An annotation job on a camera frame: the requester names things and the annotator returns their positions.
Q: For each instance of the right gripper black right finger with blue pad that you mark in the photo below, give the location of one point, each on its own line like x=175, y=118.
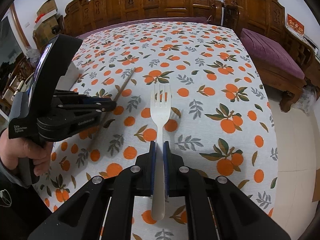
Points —
x=175, y=181

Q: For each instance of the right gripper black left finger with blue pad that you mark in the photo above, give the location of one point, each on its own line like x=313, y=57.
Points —
x=146, y=162

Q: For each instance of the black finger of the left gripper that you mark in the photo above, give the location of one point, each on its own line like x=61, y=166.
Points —
x=70, y=100

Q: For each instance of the dark brown chopstick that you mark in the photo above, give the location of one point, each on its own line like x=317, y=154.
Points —
x=103, y=121

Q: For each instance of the white plastic fork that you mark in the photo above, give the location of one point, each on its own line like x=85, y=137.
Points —
x=160, y=107

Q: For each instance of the person left hand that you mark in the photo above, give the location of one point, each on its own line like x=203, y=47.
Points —
x=14, y=149

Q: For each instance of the orange print tablecloth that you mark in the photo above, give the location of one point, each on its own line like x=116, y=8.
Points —
x=220, y=120

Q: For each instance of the stacked cardboard boxes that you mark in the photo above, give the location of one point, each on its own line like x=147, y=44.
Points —
x=47, y=24

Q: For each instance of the carved wooden sofa bench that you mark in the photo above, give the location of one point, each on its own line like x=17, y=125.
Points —
x=83, y=16

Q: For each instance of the purple seat cushion right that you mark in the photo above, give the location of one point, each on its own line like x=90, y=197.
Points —
x=270, y=51

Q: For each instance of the carved wooden armchair right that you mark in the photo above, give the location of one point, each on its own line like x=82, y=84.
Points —
x=265, y=17

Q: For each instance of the red sign plaque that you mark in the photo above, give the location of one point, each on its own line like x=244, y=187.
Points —
x=294, y=25

